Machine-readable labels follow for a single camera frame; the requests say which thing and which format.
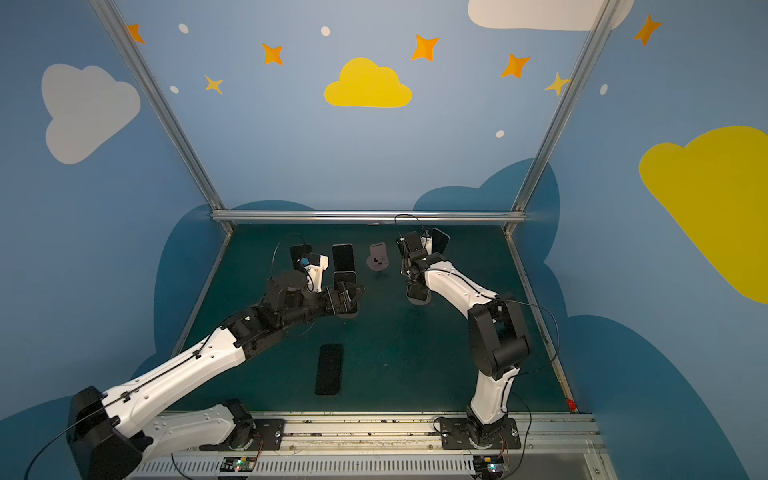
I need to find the white phone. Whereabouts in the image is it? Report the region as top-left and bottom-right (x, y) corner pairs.
(406, 279), (431, 299)

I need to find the grey phone stand emptied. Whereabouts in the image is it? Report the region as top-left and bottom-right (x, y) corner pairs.
(366, 242), (390, 272)

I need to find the dark phone grey stand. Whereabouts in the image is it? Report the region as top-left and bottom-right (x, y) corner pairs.
(315, 344), (344, 396)

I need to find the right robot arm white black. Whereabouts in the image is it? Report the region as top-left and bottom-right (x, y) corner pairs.
(397, 229), (533, 445)

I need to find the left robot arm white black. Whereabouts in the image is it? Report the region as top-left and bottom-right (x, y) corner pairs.
(66, 270), (365, 479)

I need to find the blue phone front middle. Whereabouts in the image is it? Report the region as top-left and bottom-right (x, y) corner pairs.
(333, 271), (361, 319)

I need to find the black phone wooden stand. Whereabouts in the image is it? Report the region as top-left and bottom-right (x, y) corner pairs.
(430, 228), (450, 254)

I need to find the grey round stand right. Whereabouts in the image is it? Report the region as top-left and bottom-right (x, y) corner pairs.
(407, 293), (432, 306)

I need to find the purple phone back middle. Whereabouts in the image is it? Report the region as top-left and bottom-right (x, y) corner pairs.
(332, 243), (356, 272)

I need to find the black phone far left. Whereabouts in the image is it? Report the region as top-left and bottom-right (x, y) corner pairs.
(289, 244), (312, 271)

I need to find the left green circuit board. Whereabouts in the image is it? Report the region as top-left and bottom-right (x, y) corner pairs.
(219, 457), (257, 473)

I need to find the green circuit board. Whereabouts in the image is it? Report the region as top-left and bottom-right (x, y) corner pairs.
(219, 457), (257, 473)
(472, 456), (506, 479)

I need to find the right green circuit board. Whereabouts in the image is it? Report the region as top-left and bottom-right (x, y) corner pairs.
(472, 456), (506, 479)

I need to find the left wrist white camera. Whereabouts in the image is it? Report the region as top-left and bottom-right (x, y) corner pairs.
(299, 253), (329, 293)

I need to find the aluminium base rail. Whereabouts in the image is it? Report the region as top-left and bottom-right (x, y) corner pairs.
(130, 412), (617, 479)

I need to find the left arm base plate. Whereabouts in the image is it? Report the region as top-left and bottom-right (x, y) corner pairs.
(216, 418), (285, 451)

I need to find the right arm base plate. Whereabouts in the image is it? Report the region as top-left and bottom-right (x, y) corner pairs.
(433, 417), (522, 450)

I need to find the left aluminium frame post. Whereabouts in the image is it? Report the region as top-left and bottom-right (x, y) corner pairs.
(89, 0), (225, 214)

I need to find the aluminium frame post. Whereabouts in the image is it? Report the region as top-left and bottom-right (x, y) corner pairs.
(503, 0), (624, 240)
(89, 0), (225, 214)

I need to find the right aluminium frame post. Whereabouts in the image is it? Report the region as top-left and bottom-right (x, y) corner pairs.
(503, 0), (624, 240)

